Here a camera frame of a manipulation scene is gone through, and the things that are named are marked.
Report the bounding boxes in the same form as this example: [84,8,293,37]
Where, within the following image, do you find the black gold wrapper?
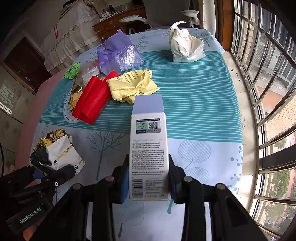
[30,128,85,174]

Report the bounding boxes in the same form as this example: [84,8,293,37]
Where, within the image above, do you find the white purple product box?
[129,94,169,201]

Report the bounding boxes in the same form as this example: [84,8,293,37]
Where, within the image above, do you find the person's left hand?
[23,225,37,241]

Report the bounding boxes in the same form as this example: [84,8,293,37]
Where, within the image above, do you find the pink bed cover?
[15,68,67,169]

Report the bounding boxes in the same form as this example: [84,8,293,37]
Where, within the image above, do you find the tree print bed sheet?
[34,29,243,240]

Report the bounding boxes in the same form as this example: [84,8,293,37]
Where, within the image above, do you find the red plastic bag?
[72,71,119,125]

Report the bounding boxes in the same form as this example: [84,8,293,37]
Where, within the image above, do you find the green crumpled paper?
[63,62,81,79]

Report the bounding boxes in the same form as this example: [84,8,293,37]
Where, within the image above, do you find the brown wooden door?
[4,37,52,93]

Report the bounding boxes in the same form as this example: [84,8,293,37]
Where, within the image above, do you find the clear plastic wrapper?
[75,62,100,86]

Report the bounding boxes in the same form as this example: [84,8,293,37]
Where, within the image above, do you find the yellow crumpled plastic bag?
[106,69,160,104]

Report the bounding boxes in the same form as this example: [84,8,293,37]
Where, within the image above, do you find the white ruffled cloth cover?
[41,2,100,73]

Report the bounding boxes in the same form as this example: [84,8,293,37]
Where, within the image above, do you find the purple plastic bag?
[97,30,144,75]

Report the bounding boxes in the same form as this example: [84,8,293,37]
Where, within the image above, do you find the white crumpled paper bag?
[169,21,205,63]

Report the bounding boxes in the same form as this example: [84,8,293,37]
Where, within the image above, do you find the wooden desk with drawers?
[93,6,149,43]

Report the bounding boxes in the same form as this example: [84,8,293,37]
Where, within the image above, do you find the metal window bars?
[231,1,295,240]

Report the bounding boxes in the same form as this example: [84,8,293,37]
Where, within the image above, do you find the white desk lamp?
[181,10,200,28]

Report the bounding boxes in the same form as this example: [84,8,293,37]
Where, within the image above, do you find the grey office chair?
[143,0,190,28]

